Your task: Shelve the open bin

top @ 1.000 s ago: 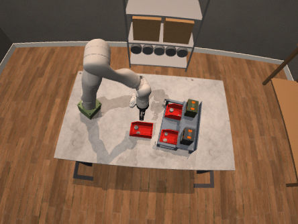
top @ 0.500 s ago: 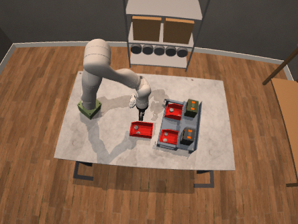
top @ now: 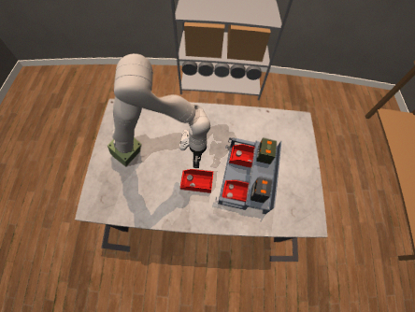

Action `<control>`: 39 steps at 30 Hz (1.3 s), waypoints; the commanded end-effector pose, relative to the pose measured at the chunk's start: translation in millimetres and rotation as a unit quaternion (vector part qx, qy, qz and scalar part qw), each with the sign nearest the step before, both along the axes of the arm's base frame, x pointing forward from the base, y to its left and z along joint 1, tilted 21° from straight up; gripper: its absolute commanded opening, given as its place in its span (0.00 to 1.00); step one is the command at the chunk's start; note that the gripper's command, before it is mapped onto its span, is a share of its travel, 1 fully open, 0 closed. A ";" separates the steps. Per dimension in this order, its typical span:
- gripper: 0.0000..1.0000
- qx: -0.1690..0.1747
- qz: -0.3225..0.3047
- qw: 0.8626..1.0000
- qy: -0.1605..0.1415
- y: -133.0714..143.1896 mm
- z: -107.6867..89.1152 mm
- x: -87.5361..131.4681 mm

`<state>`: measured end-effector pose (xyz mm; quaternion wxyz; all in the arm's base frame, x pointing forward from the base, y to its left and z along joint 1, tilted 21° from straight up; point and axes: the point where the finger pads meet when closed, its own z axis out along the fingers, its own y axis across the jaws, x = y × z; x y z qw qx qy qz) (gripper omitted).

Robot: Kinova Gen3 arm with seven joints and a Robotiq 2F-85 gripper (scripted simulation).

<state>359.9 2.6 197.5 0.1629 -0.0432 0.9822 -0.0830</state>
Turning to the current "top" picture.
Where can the grey metal shelf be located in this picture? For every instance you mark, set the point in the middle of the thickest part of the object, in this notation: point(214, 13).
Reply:
point(249, 175)

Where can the black tool case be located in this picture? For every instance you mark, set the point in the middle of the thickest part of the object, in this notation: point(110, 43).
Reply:
point(263, 190)

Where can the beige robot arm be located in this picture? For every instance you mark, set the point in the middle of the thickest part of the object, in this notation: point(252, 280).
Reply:
point(132, 88)

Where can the olive green tool case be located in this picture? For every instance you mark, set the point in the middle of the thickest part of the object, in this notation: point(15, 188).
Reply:
point(267, 151)

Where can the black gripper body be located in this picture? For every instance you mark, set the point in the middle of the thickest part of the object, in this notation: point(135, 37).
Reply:
point(197, 153)

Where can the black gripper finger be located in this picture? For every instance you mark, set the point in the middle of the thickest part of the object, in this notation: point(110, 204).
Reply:
point(196, 161)

